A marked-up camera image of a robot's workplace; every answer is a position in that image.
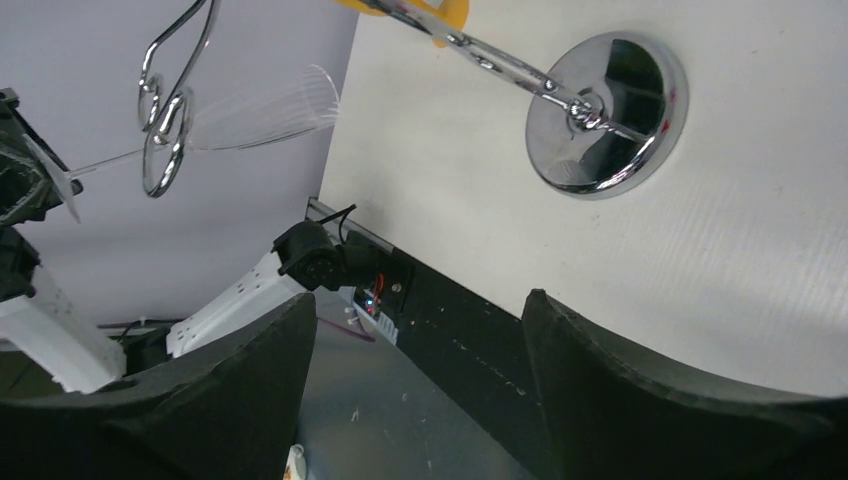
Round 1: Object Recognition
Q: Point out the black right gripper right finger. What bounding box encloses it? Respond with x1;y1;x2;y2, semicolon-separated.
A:
521;289;847;479

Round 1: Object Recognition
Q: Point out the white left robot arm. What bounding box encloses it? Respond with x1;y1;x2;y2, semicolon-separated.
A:
1;89;390;394

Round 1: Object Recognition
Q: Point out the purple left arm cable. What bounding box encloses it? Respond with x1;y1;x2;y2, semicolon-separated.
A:
317;316;376;344

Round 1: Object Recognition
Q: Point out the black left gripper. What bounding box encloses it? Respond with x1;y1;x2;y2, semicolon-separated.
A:
1;89;83;227

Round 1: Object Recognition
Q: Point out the orange plastic wine glass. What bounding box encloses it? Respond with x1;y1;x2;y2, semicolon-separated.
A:
337;0;470;48

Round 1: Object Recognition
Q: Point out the chrome wine glass rack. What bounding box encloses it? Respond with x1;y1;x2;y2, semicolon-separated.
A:
137;1;689;198

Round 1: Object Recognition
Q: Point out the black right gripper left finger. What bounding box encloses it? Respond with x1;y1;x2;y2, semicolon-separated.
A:
1;293;317;479

